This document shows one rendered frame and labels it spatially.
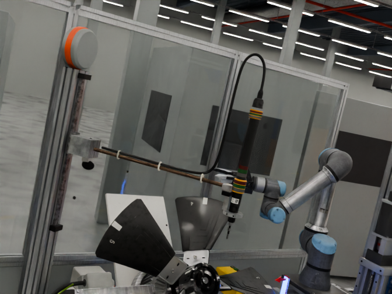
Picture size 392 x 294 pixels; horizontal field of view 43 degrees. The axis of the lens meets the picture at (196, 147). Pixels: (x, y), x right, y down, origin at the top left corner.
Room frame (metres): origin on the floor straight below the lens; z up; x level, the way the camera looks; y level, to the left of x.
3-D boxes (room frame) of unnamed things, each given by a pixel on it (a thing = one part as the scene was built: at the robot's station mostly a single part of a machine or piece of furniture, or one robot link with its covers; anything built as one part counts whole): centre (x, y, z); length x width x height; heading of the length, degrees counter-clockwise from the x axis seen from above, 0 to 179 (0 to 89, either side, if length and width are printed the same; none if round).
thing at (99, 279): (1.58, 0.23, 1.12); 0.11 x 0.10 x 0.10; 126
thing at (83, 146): (1.85, 0.42, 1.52); 0.10 x 0.07 x 0.08; 71
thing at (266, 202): (2.37, -0.42, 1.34); 0.11 x 0.08 x 0.11; 6
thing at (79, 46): (1.89, 0.51, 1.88); 0.17 x 0.15 x 0.16; 126
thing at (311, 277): (2.29, -0.69, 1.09); 0.15 x 0.15 x 0.10
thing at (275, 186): (2.39, -0.42, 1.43); 0.11 x 0.08 x 0.09; 96
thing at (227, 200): (1.65, -0.16, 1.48); 0.09 x 0.07 x 0.10; 71
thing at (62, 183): (1.87, 0.47, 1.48); 0.05 x 0.03 x 0.62; 161
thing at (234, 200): (1.65, -0.17, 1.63); 0.04 x 0.04 x 0.46
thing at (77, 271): (2.01, 0.32, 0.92); 0.17 x 0.16 x 0.11; 36
